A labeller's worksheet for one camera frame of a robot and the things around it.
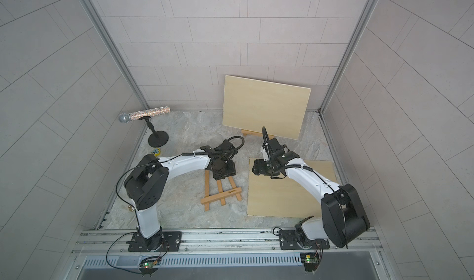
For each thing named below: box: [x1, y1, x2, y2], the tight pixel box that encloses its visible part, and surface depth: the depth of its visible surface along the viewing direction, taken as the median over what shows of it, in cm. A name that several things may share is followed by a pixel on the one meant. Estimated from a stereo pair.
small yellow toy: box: [150, 147, 162, 158], surface depth 98 cm
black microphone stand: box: [138, 115, 170, 148], surface depth 103 cm
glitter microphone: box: [118, 106, 171, 124], surface depth 86 cm
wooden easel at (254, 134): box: [241, 128, 275, 140], surface depth 104 cm
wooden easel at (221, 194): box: [200, 169, 242, 212], surface depth 83 cm
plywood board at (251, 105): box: [222, 75, 312, 140], surface depth 95 cm
